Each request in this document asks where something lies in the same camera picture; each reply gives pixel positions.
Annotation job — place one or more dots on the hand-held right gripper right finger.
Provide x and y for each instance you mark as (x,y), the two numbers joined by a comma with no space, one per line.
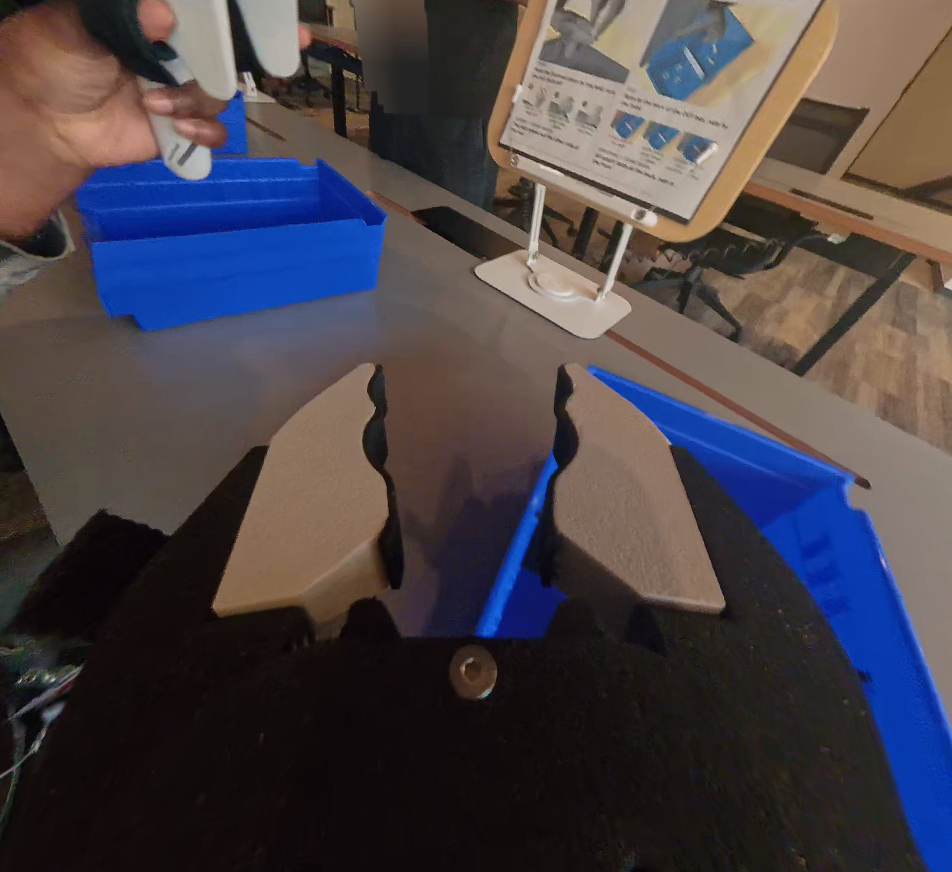
(632,515)

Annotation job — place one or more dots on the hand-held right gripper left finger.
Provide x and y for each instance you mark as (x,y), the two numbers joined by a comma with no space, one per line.
(312,515)

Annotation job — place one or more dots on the blue plastic bin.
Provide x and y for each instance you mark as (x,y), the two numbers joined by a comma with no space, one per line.
(234,132)
(223,269)
(833,537)

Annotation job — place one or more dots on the person's left hand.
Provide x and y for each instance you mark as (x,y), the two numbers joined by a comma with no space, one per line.
(59,105)

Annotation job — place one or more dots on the black office chair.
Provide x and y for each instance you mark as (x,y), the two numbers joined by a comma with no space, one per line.
(692,269)
(550,217)

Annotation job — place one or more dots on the wooden office desk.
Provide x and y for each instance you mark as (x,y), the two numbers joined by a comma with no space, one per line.
(840,206)

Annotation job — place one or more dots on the instruction board on white stand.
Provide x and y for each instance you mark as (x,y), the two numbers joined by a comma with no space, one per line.
(669,31)

